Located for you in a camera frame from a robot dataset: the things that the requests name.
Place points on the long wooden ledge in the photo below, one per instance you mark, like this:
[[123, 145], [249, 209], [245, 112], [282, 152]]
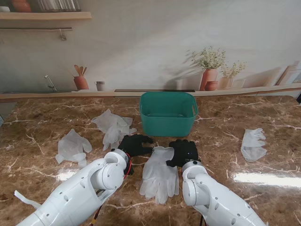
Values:
[[70, 94]]

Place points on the row of glass jars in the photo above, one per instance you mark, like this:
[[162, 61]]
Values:
[[58, 5]]

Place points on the metal rail hook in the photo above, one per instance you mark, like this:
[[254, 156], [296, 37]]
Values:
[[60, 32]]

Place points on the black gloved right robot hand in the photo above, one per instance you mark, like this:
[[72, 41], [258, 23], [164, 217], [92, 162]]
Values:
[[185, 153]]

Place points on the grey mug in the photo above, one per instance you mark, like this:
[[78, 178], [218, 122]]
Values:
[[100, 86]]

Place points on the small round terracotta pot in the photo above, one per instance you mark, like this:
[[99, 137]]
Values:
[[211, 86]]

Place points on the white zip tie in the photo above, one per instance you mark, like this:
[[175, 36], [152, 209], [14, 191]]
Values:
[[23, 199]]

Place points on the tall terracotta vase with plant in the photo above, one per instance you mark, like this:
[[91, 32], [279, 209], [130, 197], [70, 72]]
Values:
[[209, 78]]

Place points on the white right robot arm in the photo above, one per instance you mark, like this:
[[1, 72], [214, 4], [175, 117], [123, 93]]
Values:
[[211, 197]]

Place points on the leaning wooden board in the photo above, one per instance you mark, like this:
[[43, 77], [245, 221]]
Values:
[[291, 75]]

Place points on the terracotta utensil pot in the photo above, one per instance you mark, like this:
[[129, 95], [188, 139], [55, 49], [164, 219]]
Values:
[[81, 83]]

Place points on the metal faucet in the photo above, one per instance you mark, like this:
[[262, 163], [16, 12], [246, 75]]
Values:
[[50, 82]]

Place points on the wooden wall shelf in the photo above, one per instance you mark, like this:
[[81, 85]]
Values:
[[47, 15]]

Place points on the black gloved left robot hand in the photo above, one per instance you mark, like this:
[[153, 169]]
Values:
[[134, 146]]

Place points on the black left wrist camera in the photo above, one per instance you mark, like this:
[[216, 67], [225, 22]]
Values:
[[129, 170]]

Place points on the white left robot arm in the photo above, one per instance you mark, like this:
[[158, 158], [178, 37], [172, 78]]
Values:
[[70, 195]]

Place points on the glass vase with flowers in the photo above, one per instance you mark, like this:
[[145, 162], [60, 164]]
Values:
[[225, 83]]

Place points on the teal plastic basket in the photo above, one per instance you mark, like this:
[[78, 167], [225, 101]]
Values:
[[167, 127]]

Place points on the metal wall rail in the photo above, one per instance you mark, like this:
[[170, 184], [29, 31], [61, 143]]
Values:
[[35, 28]]

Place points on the terracotta pot on shelf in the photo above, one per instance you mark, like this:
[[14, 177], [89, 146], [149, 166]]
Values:
[[22, 6]]

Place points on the white bowl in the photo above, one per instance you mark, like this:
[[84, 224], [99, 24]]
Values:
[[4, 9]]

